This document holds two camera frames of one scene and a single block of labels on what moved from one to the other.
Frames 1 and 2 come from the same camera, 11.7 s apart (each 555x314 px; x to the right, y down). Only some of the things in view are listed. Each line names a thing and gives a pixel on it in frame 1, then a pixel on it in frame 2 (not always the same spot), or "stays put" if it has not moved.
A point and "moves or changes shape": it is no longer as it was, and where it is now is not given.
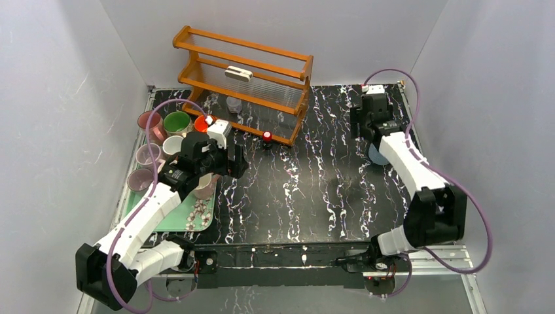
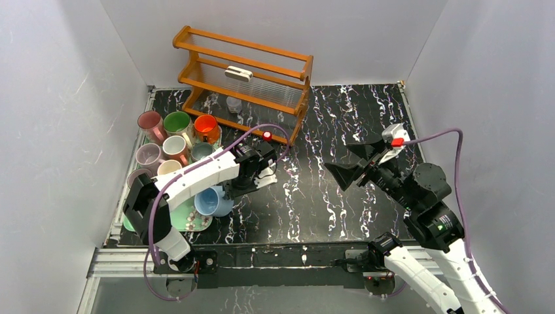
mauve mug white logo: [143, 156] stays put
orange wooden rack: [250, 86] stays put
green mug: [177, 123] stays put
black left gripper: [236, 159] -> [242, 188]
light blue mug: [375, 157] moves or changes shape
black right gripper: [362, 120] -> [370, 167]
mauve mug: [139, 180] stays put
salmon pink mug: [172, 144] stays put
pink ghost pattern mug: [157, 131] stays put
